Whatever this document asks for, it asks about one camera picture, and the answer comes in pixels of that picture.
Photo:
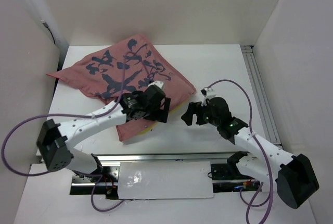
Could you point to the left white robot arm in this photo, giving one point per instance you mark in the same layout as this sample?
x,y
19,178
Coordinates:
x,y
57,141

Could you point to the red patterned pillowcase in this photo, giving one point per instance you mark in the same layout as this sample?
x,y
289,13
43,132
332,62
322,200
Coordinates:
x,y
128,66

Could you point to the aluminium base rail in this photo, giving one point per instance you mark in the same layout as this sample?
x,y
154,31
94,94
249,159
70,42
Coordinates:
x,y
224,175

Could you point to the right aluminium side rail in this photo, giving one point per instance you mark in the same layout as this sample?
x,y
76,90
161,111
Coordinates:
x,y
261,99

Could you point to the white cover plate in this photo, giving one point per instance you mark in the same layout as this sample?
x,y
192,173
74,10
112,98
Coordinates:
x,y
161,180

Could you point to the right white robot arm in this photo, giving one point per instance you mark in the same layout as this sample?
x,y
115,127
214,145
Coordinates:
x,y
291,176

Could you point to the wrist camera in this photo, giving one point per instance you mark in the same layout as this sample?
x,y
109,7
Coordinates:
x,y
208,93
158,84

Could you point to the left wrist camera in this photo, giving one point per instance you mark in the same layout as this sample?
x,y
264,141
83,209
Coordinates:
x,y
158,84

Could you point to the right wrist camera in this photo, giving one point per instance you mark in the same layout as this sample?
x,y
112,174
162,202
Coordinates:
x,y
208,93

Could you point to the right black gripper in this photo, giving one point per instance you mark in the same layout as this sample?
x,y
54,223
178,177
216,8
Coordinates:
x,y
194,108

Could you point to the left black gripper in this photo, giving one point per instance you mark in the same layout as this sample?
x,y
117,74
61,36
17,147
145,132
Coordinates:
x,y
159,114

